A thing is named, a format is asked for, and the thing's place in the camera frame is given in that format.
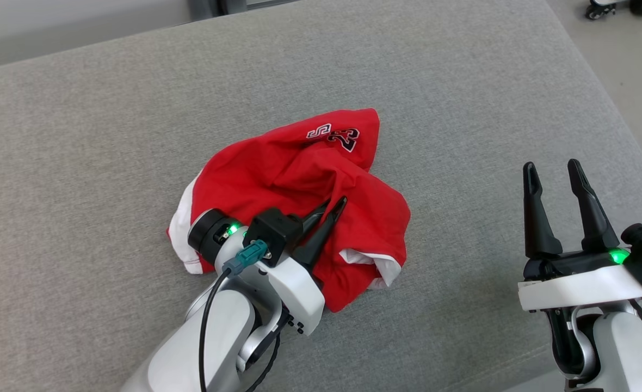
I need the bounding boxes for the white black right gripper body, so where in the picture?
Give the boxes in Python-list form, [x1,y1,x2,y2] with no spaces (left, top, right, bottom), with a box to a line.
[518,248,642,313]

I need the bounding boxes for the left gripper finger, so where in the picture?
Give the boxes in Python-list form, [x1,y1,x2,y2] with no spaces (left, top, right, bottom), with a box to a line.
[301,201,330,234]
[291,197,348,274]

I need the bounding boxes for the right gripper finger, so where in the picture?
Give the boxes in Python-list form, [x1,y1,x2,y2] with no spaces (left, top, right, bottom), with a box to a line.
[567,158,621,253]
[522,162,563,260]

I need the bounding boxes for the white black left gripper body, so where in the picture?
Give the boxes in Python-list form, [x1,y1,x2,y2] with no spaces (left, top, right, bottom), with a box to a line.
[256,255,326,336]

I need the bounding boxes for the red white basketball jersey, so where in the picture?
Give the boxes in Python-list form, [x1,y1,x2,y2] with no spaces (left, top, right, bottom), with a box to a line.
[166,108,411,314]

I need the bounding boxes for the left camera cable teal plug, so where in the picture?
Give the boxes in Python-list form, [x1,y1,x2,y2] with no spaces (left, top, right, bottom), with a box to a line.
[199,241,269,392]

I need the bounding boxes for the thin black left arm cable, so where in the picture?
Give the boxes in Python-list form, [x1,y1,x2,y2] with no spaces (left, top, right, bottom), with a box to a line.
[242,313,282,392]

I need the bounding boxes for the grey partition post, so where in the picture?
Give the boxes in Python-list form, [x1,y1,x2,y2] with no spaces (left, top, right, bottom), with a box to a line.
[188,0,300,20]

